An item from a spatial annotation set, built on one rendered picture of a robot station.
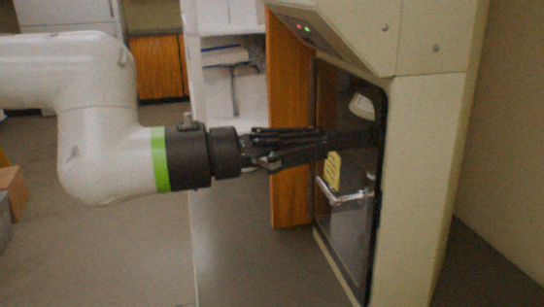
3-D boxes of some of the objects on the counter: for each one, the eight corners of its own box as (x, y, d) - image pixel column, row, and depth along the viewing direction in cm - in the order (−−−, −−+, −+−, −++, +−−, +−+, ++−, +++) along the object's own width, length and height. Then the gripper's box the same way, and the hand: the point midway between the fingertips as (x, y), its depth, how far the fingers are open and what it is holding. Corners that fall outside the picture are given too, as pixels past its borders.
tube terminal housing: (401, 219, 104) (441, -121, 75) (488, 308, 75) (611, -189, 45) (312, 233, 99) (319, -126, 70) (370, 336, 70) (423, -206, 40)
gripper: (212, 147, 48) (390, 127, 53) (204, 115, 60) (351, 101, 64) (217, 200, 51) (385, 177, 55) (208, 159, 62) (348, 144, 67)
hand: (345, 139), depth 59 cm, fingers closed
